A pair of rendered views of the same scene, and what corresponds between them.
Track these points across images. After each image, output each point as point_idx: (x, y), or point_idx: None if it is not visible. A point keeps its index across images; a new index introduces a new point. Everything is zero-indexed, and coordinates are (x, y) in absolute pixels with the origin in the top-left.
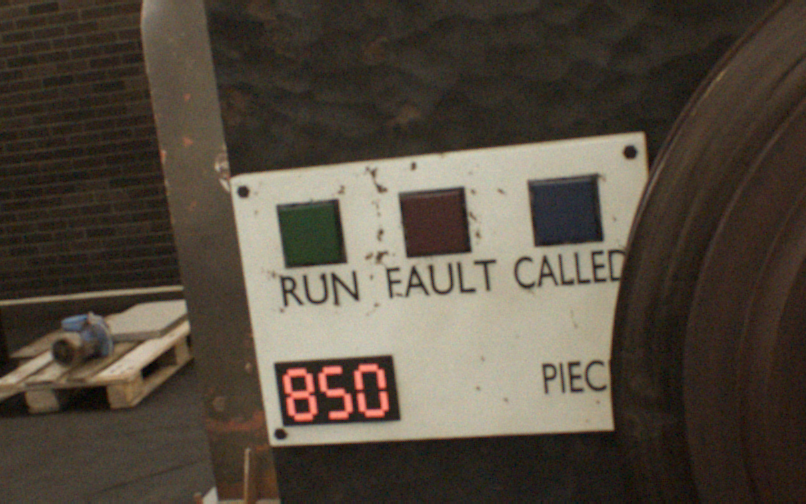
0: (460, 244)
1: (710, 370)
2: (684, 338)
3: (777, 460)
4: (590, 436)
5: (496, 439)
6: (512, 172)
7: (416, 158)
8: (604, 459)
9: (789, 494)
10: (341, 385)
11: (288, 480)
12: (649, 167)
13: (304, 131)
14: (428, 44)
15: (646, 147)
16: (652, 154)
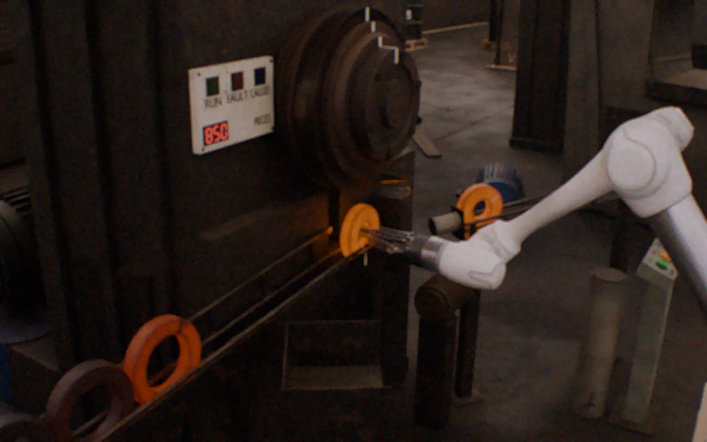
0: (243, 86)
1: (331, 103)
2: (322, 97)
3: (344, 117)
4: (254, 138)
5: (238, 143)
6: (251, 67)
7: (232, 63)
8: (256, 144)
9: (345, 124)
10: (217, 131)
11: (194, 167)
12: None
13: (203, 56)
14: (230, 32)
15: None
16: None
